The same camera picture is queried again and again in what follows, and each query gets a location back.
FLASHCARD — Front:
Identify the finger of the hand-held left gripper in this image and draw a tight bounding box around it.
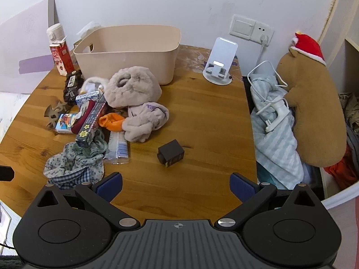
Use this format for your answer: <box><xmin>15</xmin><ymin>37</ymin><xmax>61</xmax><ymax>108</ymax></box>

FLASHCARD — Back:
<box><xmin>0</xmin><ymin>167</ymin><xmax>14</xmax><ymax>182</ymax></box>

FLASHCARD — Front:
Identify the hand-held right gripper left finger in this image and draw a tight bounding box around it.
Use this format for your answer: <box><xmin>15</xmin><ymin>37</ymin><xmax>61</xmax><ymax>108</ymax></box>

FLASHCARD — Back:
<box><xmin>37</xmin><ymin>173</ymin><xmax>140</xmax><ymax>232</ymax></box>

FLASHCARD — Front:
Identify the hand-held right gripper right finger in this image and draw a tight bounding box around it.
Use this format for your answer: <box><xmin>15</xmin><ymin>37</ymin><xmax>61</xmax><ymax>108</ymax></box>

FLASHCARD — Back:
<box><xmin>215</xmin><ymin>173</ymin><xmax>323</xmax><ymax>232</ymax></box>

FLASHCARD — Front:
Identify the clear tissue packet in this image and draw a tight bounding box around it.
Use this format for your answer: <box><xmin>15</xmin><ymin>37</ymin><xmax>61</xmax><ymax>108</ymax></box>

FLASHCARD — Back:
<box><xmin>104</xmin><ymin>130</ymin><xmax>131</xmax><ymax>164</ymax></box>

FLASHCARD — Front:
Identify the green patterned cloth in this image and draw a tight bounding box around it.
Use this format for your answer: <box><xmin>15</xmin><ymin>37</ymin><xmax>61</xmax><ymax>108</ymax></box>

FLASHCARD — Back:
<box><xmin>81</xmin><ymin>130</ymin><xmax>108</xmax><ymax>157</ymax></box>

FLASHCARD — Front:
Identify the orange plastic bag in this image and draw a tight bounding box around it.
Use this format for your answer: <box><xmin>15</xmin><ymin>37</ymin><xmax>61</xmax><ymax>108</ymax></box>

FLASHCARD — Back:
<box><xmin>98</xmin><ymin>112</ymin><xmax>127</xmax><ymax>132</ymax></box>

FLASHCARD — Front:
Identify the long starry box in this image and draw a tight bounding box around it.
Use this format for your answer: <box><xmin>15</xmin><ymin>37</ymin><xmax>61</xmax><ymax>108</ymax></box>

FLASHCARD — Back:
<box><xmin>76</xmin><ymin>94</ymin><xmax>108</xmax><ymax>148</ymax></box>

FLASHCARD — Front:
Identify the grey fleece cloth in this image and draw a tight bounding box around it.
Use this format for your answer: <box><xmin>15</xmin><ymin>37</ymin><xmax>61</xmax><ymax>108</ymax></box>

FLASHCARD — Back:
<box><xmin>123</xmin><ymin>102</ymin><xmax>170</xmax><ymax>143</ymax></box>

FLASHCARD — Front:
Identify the brown toy figure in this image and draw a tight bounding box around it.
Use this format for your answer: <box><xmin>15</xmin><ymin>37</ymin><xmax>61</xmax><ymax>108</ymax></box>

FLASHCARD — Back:
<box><xmin>43</xmin><ymin>101</ymin><xmax>70</xmax><ymax>131</ymax></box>

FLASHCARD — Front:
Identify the colourful cartoon box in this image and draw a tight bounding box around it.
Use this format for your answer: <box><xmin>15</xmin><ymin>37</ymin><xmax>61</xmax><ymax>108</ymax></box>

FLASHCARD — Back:
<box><xmin>55</xmin><ymin>113</ymin><xmax>80</xmax><ymax>135</ymax></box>

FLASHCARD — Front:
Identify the small blue patterned box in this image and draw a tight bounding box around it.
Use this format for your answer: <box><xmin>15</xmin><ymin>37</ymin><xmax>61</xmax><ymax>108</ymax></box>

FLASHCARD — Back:
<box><xmin>75</xmin><ymin>90</ymin><xmax>101</xmax><ymax>107</ymax></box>

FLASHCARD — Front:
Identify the fluffy ring plush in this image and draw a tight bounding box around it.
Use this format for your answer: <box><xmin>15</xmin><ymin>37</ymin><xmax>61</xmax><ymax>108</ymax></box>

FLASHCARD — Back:
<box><xmin>104</xmin><ymin>66</ymin><xmax>162</xmax><ymax>108</ymax></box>

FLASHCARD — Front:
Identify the beige plastic storage basket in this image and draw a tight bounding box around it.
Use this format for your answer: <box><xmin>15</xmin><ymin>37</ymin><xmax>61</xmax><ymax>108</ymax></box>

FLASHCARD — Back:
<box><xmin>73</xmin><ymin>25</ymin><xmax>180</xmax><ymax>86</ymax></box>

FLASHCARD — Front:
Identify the blue checked cloth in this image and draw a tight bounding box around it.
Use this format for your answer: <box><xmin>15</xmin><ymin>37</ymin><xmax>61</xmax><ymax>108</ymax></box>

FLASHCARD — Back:
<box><xmin>48</xmin><ymin>167</ymin><xmax>94</xmax><ymax>189</ymax></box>

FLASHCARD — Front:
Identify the floral white cloth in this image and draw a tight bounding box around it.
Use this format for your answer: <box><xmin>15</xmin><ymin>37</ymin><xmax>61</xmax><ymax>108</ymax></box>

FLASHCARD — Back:
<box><xmin>43</xmin><ymin>142</ymin><xmax>105</xmax><ymax>181</ymax></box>

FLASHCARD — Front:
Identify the light blue striped cloth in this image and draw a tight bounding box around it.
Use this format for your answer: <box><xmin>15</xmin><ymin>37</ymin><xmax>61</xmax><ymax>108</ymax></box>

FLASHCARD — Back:
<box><xmin>250</xmin><ymin>71</ymin><xmax>305</xmax><ymax>189</ymax></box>

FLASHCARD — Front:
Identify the dark red cloth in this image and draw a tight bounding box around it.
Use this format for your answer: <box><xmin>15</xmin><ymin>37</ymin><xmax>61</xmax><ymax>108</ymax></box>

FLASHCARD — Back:
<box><xmin>71</xmin><ymin>102</ymin><xmax>96</xmax><ymax>135</ymax></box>

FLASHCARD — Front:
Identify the small black box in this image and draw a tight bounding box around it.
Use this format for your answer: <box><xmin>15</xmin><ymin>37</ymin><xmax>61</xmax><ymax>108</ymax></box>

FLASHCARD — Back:
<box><xmin>158</xmin><ymin>139</ymin><xmax>185</xmax><ymax>168</ymax></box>

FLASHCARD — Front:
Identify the white bed sheet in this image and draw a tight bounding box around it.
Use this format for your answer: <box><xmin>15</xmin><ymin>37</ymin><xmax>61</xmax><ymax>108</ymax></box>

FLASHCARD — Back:
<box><xmin>0</xmin><ymin>91</ymin><xmax>31</xmax><ymax>143</ymax></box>

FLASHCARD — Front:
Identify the red orange cloth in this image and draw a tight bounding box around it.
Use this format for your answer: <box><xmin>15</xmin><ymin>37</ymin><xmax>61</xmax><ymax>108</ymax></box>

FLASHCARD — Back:
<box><xmin>324</xmin><ymin>143</ymin><xmax>359</xmax><ymax>191</ymax></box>

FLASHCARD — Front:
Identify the brown capybara plush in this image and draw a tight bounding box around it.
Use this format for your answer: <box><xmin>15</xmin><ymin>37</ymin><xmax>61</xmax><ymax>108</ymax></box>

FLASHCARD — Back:
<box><xmin>276</xmin><ymin>46</ymin><xmax>348</xmax><ymax>166</ymax></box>

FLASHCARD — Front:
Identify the pink fabric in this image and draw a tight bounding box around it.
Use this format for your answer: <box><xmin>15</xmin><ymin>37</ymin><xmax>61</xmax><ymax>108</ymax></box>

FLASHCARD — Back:
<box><xmin>327</xmin><ymin>193</ymin><xmax>359</xmax><ymax>269</ymax></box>

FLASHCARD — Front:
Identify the red white milk carton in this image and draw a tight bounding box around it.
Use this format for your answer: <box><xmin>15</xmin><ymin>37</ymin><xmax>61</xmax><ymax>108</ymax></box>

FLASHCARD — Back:
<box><xmin>50</xmin><ymin>40</ymin><xmax>76</xmax><ymax>76</ymax></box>

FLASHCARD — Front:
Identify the grey beige cloth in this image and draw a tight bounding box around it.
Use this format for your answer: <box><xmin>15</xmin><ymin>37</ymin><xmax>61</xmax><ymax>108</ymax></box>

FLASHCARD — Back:
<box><xmin>338</xmin><ymin>92</ymin><xmax>359</xmax><ymax>152</ymax></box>

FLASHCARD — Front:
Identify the floral table mat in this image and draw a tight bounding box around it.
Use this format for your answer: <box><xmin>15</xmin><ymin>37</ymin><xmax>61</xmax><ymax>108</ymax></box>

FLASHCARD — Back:
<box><xmin>174</xmin><ymin>45</ymin><xmax>243</xmax><ymax>83</ymax></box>

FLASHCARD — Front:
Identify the white phone stand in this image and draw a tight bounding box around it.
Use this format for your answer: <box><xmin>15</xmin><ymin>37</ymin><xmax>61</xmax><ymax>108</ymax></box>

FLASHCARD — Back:
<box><xmin>202</xmin><ymin>36</ymin><xmax>239</xmax><ymax>85</ymax></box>

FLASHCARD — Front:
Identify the lilac board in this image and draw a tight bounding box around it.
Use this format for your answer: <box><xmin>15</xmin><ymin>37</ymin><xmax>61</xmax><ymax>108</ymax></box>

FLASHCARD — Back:
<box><xmin>0</xmin><ymin>0</ymin><xmax>58</xmax><ymax>94</ymax></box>

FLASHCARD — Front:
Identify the white thermos bottle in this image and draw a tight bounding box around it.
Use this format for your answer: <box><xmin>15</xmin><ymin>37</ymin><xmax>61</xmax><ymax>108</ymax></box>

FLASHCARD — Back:
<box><xmin>46</xmin><ymin>24</ymin><xmax>66</xmax><ymax>45</ymax></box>

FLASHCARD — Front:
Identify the red plush hat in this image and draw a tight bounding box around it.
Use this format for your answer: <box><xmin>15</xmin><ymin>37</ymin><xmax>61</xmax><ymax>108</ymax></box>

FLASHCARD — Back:
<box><xmin>290</xmin><ymin>32</ymin><xmax>327</xmax><ymax>65</ymax></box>

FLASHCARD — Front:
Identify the white tissue paper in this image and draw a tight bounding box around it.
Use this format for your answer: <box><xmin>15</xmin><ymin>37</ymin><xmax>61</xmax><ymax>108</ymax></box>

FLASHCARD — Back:
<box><xmin>73</xmin><ymin>21</ymin><xmax>102</xmax><ymax>49</ymax></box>

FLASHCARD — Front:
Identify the wooden wardrobe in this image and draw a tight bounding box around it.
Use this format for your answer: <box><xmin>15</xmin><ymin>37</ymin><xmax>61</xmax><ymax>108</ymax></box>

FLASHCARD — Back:
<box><xmin>318</xmin><ymin>0</ymin><xmax>359</xmax><ymax>199</ymax></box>

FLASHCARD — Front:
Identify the white charger cable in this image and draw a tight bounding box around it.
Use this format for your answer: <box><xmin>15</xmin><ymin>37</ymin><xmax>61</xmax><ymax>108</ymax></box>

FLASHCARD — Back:
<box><xmin>248</xmin><ymin>60</ymin><xmax>290</xmax><ymax>133</ymax></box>

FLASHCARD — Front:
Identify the white plug with cable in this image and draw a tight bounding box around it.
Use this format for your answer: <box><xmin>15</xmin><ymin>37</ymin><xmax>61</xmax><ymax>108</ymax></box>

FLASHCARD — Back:
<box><xmin>254</xmin><ymin>34</ymin><xmax>271</xmax><ymax>68</ymax></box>

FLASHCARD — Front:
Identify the white wall switch socket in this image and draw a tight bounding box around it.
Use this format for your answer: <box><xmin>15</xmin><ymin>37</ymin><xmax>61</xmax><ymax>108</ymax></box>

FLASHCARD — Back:
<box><xmin>230</xmin><ymin>14</ymin><xmax>275</xmax><ymax>45</ymax></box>

